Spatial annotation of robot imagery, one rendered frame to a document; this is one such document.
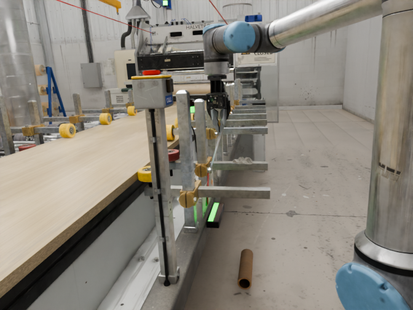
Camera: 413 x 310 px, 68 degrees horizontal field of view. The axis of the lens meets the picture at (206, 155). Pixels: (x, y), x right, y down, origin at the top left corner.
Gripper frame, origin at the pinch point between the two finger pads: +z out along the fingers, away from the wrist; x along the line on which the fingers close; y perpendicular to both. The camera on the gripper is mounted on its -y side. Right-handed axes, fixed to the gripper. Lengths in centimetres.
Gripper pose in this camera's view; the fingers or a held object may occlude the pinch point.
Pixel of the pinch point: (219, 128)
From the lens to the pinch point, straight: 119.3
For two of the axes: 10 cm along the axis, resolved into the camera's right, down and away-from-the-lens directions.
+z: 0.5, 9.7, 2.6
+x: 9.8, 0.0, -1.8
